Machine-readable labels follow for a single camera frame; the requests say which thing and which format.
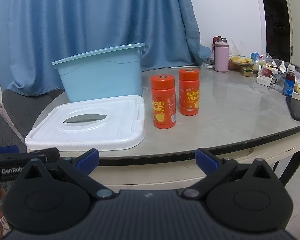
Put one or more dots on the orange vitamin bottle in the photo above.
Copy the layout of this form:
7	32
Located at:
163	102
189	92

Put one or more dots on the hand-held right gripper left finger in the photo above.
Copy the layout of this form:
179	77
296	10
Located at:
87	159

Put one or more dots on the green and yellow box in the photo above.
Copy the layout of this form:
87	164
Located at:
247	71

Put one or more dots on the clear plastic bag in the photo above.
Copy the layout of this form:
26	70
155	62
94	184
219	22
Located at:
236	46

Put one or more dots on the light blue plastic bin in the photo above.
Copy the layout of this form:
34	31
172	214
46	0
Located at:
102	72

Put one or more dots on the cream table base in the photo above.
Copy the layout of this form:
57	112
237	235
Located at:
165	172

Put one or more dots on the plate of yellow food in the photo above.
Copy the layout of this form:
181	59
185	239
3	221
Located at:
240	60

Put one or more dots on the grey marble desktop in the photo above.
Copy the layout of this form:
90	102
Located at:
227	117

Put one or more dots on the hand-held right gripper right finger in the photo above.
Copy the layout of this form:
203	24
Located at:
206	162

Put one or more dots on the blue medicine bottle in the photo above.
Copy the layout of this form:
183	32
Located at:
289	82

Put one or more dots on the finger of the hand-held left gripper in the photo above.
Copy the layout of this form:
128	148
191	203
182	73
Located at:
51	155
5	150

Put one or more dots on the white flat box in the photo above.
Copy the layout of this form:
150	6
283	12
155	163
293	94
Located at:
263	80

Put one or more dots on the blue and white packet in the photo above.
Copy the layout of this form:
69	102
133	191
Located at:
254	56

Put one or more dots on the red box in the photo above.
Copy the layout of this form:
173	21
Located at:
216	38

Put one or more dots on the blue curtain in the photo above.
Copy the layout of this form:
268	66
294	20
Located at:
90	17

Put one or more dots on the black tablet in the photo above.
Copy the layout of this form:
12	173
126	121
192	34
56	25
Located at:
298	110

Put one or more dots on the white plastic bin lid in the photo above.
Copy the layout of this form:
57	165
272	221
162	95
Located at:
120	127

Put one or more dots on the pink thermos bottle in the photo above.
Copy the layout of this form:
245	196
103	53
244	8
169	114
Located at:
221	57

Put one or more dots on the cream door frame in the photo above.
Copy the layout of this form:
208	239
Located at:
296	17

